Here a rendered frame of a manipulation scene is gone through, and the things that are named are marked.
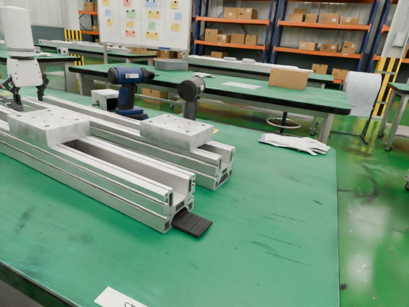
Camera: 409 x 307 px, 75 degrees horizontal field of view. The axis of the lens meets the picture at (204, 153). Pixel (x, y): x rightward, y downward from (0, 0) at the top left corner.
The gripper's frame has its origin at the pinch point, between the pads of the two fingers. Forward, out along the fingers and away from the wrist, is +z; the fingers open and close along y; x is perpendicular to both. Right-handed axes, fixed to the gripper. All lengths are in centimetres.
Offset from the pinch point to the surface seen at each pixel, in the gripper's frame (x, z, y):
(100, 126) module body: 46.0, -0.8, 5.1
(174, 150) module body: 73, -1, 5
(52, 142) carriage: 53, -3, 24
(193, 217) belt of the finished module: 87, 6, 18
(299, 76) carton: 60, -4, -191
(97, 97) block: 14.6, -0.6, -19.3
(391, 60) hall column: 141, -19, -553
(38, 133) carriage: 50, -4, 25
